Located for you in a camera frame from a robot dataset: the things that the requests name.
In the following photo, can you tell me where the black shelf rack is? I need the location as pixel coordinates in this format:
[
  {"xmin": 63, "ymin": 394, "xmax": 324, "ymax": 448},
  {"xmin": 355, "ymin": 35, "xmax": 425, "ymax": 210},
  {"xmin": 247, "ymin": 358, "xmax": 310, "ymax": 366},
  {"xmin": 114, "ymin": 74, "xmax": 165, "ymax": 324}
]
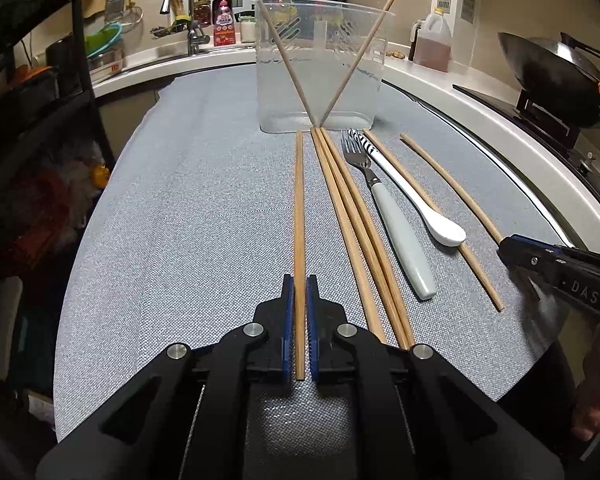
[{"xmin": 0, "ymin": 0, "xmax": 117, "ymax": 283}]

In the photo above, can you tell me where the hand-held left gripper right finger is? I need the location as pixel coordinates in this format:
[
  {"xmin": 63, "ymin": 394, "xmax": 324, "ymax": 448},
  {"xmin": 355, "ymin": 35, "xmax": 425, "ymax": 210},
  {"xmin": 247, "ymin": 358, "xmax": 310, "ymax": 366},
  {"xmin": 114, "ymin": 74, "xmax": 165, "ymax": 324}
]
[{"xmin": 306, "ymin": 275, "xmax": 566, "ymax": 480}]

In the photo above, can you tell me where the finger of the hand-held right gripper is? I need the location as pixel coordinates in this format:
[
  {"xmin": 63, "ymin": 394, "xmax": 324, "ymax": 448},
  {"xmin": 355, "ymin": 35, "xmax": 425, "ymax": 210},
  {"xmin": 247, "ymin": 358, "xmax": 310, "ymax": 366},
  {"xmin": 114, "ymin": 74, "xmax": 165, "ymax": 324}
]
[{"xmin": 496, "ymin": 235, "xmax": 564, "ymax": 282}]

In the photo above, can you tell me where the chrome kitchen faucet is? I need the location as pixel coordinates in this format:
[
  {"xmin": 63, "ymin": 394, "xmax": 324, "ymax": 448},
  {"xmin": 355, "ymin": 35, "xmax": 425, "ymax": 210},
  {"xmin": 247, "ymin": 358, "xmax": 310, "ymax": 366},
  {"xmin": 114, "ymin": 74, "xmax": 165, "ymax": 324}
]
[{"xmin": 159, "ymin": 0, "xmax": 212, "ymax": 57}]

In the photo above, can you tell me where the black wok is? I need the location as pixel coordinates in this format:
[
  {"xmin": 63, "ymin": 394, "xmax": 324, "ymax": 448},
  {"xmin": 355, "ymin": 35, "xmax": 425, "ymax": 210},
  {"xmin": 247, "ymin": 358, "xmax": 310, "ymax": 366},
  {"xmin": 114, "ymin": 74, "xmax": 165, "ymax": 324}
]
[{"xmin": 497, "ymin": 31, "xmax": 600, "ymax": 131}]

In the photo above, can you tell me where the clear plastic container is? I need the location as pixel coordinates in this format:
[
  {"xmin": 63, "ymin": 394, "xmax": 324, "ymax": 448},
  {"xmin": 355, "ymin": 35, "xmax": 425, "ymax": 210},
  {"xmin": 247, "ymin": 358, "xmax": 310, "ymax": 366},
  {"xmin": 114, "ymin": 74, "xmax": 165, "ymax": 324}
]
[{"xmin": 253, "ymin": 0, "xmax": 397, "ymax": 134}]

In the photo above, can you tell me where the red label bottle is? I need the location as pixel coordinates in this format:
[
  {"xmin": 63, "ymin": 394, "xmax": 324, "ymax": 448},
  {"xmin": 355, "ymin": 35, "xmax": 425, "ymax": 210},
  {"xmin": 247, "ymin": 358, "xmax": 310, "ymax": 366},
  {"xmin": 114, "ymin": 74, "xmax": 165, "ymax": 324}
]
[{"xmin": 211, "ymin": 0, "xmax": 239, "ymax": 47}]

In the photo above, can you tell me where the grey handled metal fork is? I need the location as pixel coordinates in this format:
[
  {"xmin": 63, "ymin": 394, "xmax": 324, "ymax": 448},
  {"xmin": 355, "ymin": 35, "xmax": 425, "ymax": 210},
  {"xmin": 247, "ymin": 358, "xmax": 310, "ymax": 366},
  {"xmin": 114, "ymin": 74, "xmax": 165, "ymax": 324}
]
[{"xmin": 340, "ymin": 129, "xmax": 438, "ymax": 302}]

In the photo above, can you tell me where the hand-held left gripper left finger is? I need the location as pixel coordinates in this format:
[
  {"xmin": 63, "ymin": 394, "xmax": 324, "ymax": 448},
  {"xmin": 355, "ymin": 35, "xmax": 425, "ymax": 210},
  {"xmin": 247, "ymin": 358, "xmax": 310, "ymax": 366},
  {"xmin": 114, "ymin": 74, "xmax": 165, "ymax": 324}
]
[{"xmin": 36, "ymin": 274, "xmax": 296, "ymax": 480}]

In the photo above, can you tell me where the wooden chopstick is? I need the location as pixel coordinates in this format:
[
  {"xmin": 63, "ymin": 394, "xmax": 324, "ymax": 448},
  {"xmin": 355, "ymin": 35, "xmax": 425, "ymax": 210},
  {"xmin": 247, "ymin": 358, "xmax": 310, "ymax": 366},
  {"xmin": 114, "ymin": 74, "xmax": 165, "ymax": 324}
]
[
  {"xmin": 310, "ymin": 129, "xmax": 388, "ymax": 345},
  {"xmin": 294, "ymin": 130, "xmax": 307, "ymax": 380},
  {"xmin": 363, "ymin": 130, "xmax": 506, "ymax": 312},
  {"xmin": 399, "ymin": 133, "xmax": 504, "ymax": 247},
  {"xmin": 320, "ymin": 0, "xmax": 409, "ymax": 127},
  {"xmin": 315, "ymin": 128, "xmax": 407, "ymax": 350},
  {"xmin": 234, "ymin": 0, "xmax": 318, "ymax": 127},
  {"xmin": 321, "ymin": 128, "xmax": 416, "ymax": 347}
]

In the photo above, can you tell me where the plastic cooking oil jug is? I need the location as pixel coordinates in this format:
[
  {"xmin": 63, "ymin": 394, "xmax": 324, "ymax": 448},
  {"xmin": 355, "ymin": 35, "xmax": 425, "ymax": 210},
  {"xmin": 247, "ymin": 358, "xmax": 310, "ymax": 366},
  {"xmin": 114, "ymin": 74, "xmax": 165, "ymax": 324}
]
[{"xmin": 408, "ymin": 7, "xmax": 454, "ymax": 72}]

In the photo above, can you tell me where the grey fabric mat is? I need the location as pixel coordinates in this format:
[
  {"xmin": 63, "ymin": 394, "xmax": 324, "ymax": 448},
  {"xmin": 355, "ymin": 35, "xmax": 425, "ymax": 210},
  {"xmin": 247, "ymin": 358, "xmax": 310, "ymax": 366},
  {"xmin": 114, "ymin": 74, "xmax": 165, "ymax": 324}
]
[{"xmin": 53, "ymin": 61, "xmax": 577, "ymax": 442}]

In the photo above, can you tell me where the black glass stove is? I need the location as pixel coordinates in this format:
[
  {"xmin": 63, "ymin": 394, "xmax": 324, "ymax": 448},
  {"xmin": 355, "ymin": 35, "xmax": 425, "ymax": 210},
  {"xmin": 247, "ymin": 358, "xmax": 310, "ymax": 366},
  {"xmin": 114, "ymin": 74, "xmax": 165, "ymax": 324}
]
[{"xmin": 452, "ymin": 82, "xmax": 600, "ymax": 213}]

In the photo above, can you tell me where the white spoon with striped handle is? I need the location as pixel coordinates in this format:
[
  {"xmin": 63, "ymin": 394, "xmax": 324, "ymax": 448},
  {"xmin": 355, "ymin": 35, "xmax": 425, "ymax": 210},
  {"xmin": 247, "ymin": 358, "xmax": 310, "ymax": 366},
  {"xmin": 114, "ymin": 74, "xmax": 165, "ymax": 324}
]
[{"xmin": 349, "ymin": 129, "xmax": 467, "ymax": 248}]

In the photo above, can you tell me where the green colander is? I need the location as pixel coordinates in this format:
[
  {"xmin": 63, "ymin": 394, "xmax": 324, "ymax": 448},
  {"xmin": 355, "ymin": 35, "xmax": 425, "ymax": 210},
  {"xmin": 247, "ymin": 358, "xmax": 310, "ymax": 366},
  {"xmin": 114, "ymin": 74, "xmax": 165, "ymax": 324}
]
[{"xmin": 84, "ymin": 23, "xmax": 124, "ymax": 59}]

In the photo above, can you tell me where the steel basin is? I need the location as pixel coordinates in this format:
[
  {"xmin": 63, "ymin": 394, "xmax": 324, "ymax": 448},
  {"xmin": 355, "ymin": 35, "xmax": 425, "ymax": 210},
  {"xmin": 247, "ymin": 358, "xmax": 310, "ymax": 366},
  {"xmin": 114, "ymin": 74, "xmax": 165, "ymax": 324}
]
[{"xmin": 87, "ymin": 42, "xmax": 126, "ymax": 84}]

